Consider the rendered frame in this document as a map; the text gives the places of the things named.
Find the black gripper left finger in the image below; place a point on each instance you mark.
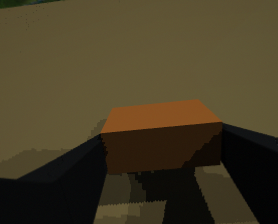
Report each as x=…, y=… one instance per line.
x=66, y=190

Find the brown block with black square face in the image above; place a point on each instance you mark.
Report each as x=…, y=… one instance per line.
x=161, y=136

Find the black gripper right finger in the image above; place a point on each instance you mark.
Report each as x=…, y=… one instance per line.
x=251, y=159

